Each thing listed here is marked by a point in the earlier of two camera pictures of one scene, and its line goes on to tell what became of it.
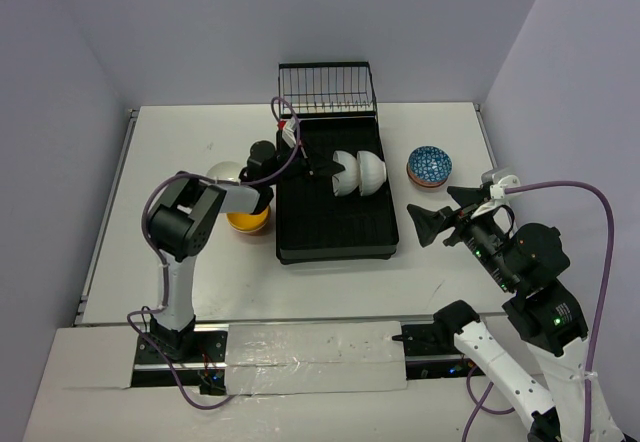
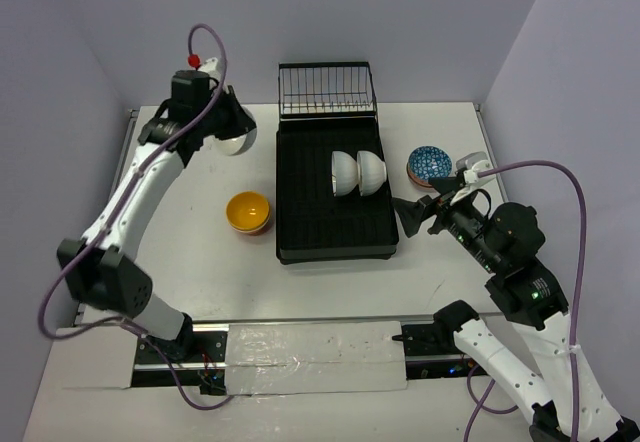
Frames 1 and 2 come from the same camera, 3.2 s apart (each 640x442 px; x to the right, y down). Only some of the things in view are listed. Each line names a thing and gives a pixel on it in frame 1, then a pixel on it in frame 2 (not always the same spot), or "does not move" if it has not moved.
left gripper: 304,166 to 236,113
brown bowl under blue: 420,181 does not move
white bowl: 225,171 to 239,144
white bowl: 372,172 does not move
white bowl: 345,182 does not move
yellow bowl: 246,221 does not move
